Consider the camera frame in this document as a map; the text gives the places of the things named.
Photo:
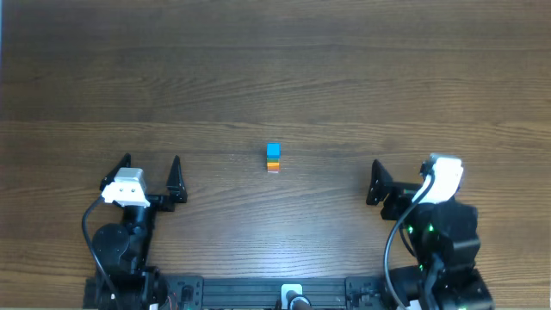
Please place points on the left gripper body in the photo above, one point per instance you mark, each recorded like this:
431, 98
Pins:
161, 203

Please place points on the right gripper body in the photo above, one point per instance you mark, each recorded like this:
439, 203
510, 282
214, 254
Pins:
398, 200

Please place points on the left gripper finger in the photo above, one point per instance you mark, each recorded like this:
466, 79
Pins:
117, 168
177, 187

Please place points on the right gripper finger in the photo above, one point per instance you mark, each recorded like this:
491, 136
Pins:
379, 183

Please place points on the orange cube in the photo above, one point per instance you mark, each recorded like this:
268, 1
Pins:
273, 165

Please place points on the blue cube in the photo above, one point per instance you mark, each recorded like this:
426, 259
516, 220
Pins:
273, 150

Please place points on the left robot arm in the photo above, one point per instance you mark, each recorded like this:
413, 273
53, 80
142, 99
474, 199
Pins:
111, 249

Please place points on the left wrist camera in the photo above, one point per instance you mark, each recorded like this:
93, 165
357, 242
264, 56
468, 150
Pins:
127, 189

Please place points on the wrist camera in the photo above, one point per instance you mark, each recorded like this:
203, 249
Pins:
127, 189
445, 178

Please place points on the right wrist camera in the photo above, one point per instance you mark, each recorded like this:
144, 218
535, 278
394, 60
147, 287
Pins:
445, 178

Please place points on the mounting rail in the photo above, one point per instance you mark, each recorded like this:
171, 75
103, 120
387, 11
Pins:
249, 293

